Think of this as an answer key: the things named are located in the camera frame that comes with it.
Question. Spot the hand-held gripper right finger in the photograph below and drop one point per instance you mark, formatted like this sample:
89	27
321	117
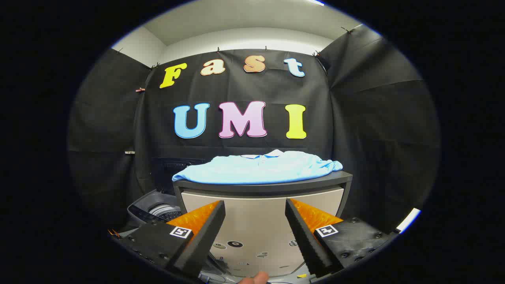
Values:
305	232

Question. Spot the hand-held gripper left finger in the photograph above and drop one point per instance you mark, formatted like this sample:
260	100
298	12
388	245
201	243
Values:
205	232

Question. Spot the grey washing machine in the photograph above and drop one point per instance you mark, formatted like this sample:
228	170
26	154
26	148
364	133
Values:
152	211

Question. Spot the dark transparent washing machine lid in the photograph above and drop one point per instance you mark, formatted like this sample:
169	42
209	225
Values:
173	173

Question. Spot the light blue polo shirt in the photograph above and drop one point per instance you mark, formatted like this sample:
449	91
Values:
256	169

